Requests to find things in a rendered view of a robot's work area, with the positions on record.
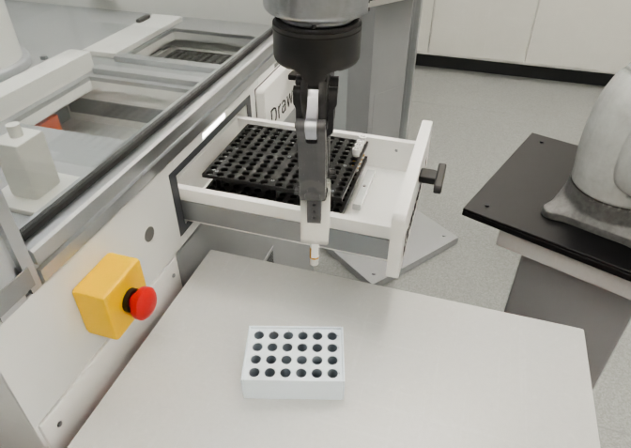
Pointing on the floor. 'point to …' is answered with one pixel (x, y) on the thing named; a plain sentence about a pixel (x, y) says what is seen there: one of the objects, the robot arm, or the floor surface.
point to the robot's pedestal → (570, 298)
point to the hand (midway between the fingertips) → (315, 210)
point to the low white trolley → (468, 335)
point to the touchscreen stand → (386, 125)
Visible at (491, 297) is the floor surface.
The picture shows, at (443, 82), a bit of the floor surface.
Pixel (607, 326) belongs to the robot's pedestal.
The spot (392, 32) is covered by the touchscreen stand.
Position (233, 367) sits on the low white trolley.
